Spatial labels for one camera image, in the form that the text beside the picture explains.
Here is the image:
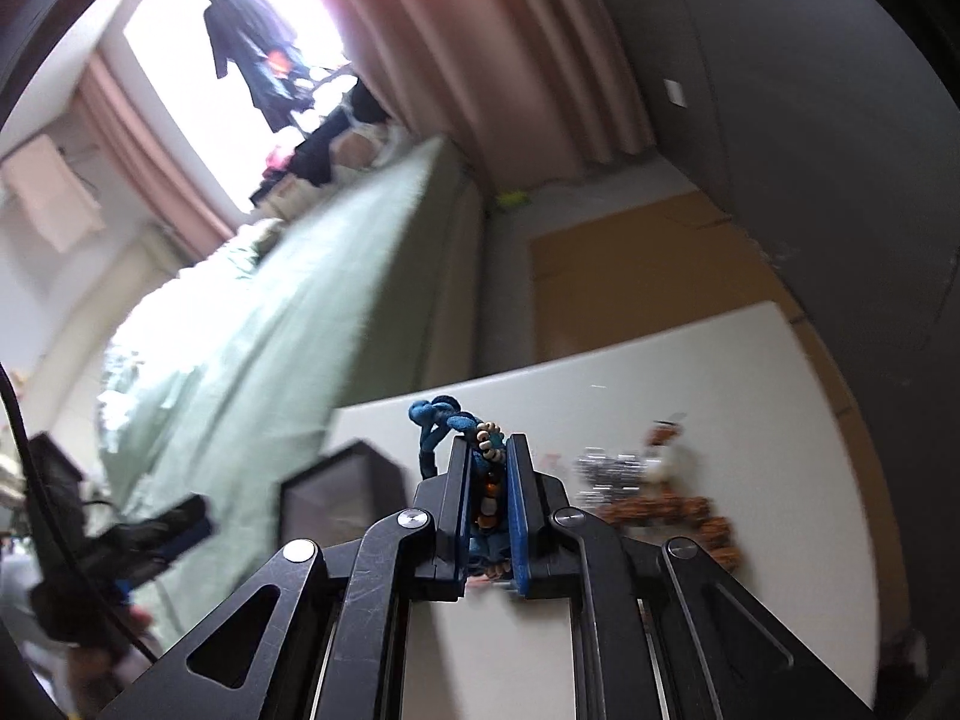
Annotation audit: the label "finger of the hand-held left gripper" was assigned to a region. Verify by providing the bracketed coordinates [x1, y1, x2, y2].
[97, 493, 211, 541]
[124, 519, 216, 582]

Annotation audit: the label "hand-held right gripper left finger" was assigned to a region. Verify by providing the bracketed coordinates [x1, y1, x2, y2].
[97, 435, 481, 720]

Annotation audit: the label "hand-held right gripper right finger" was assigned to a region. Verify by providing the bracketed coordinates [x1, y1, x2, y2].
[506, 431, 875, 720]

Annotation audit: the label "blue cord beaded bracelet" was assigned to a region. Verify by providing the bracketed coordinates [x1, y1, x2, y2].
[409, 397, 518, 586]

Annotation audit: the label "silver chain bracelet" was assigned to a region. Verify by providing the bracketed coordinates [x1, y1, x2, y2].
[574, 448, 653, 500]

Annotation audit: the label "black jewelry box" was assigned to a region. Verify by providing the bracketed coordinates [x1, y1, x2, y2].
[279, 441, 421, 548]

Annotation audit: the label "orange beaded bracelet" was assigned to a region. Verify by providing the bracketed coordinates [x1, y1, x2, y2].
[592, 493, 743, 571]

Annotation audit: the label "white and orange bracelet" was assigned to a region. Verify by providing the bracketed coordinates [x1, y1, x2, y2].
[645, 420, 698, 482]

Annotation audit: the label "white crumpled duvet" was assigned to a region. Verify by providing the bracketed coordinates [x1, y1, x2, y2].
[97, 300, 196, 455]

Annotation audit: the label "beige bed headboard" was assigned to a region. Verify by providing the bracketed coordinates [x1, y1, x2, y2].
[15, 225, 181, 391]

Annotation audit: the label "bed with green sheet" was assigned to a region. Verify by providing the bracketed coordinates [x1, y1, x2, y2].
[97, 131, 492, 646]

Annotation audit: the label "hanging white towel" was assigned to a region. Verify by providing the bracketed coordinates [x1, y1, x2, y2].
[0, 133, 106, 252]

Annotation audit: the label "narrow pink curtain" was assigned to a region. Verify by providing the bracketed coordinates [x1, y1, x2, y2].
[75, 52, 241, 241]

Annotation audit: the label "pile of dark clothes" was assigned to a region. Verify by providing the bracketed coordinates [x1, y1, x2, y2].
[251, 79, 398, 211]

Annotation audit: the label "wide pink curtain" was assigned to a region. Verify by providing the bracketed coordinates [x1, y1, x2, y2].
[277, 0, 657, 173]

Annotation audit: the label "hanging dark clothes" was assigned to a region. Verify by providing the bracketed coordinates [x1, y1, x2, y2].
[204, 0, 305, 132]

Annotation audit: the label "black cable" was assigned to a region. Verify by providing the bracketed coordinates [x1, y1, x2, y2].
[0, 364, 158, 665]

